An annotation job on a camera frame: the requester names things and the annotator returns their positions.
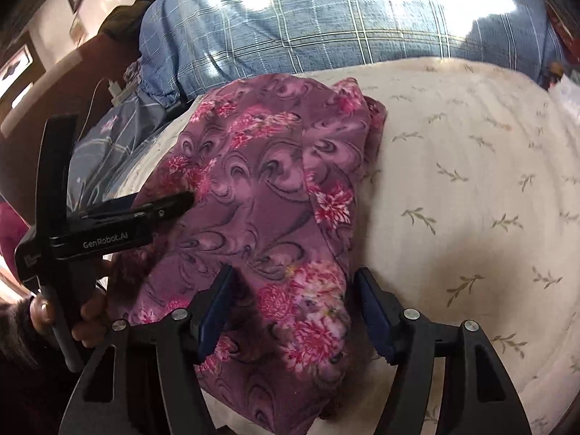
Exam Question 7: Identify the dark wooden headboard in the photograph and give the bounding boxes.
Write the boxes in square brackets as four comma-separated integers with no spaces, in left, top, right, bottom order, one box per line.
[0,45,141,236]

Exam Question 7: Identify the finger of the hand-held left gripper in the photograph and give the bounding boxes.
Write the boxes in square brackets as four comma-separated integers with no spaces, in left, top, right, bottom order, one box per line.
[135,211,181,231]
[79,190,196,219]

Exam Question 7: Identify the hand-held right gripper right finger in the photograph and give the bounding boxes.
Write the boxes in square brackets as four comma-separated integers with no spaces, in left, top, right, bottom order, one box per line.
[353,266,531,435]

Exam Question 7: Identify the white paper sheets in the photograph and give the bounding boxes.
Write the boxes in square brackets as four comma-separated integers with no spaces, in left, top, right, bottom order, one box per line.
[549,76,580,124]

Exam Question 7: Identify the blue plaid floral pillow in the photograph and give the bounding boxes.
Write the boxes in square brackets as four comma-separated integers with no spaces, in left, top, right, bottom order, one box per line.
[68,61,191,218]

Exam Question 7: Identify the white charger with cable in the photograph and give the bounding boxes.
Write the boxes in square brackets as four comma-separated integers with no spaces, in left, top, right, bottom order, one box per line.
[77,77,137,146]

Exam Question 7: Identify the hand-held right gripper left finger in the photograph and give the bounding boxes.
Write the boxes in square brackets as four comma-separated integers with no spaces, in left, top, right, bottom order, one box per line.
[59,264,236,435]

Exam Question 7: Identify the person's left hand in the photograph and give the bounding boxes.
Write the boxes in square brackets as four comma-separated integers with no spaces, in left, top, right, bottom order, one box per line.
[29,282,110,349]

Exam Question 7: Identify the purple floral garment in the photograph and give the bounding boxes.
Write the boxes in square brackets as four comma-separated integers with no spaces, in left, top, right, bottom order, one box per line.
[106,75,388,427]

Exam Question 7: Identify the person's left forearm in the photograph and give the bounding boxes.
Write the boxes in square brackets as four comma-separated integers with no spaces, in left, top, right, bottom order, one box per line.
[0,297,73,435]

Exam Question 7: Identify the blue plaid quilt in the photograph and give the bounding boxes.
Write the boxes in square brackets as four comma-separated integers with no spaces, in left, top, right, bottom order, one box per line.
[138,0,567,100]

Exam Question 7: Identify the white leaf print bedsheet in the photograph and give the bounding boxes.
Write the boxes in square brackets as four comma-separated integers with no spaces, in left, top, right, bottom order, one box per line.
[122,57,580,435]

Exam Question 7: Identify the magenta cloth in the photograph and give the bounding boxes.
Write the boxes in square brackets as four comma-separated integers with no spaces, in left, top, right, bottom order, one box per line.
[0,202,29,277]

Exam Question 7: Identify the red patterned object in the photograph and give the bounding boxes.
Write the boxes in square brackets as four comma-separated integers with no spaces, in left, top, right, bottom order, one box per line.
[546,4,580,57]

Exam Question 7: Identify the dark cloth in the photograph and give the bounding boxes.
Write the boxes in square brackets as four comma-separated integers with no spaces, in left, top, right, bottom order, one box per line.
[100,0,155,47]

